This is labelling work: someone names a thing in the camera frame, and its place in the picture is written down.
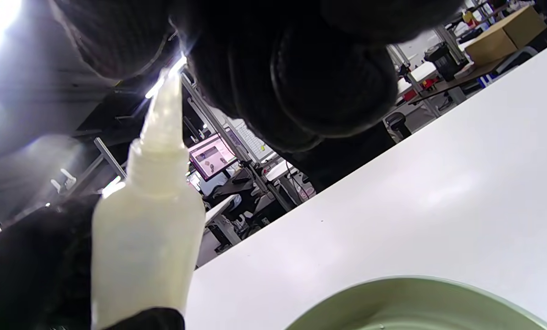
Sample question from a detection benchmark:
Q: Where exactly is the person's left hand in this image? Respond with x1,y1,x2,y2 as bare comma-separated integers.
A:
0,196,187,330

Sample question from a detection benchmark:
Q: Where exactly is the pale green plate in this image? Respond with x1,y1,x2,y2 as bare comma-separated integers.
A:
285,275,547,330

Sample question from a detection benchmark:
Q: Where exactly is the brown cardboard box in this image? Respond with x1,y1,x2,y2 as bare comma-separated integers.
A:
464,5,547,66

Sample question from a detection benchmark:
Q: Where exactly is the aluminium frame pole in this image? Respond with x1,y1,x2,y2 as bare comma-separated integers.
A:
182,76,297,211

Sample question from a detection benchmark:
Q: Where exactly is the brown side table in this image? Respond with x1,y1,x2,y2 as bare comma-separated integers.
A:
413,57,508,104

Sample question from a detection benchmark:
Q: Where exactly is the translucent honey bottle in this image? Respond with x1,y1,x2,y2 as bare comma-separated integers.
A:
91,69,206,330

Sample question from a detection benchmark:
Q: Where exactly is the white office desk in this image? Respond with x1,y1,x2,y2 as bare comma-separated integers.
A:
204,195,242,248

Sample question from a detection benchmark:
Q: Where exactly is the translucent cone bottle cap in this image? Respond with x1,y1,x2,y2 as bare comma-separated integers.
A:
140,69,189,152

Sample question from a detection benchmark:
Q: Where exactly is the person's right hand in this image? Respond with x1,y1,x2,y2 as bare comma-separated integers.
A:
49,0,466,152

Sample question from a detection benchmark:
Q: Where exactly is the monitor with pink screen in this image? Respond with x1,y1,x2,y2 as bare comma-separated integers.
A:
188,133,238,182

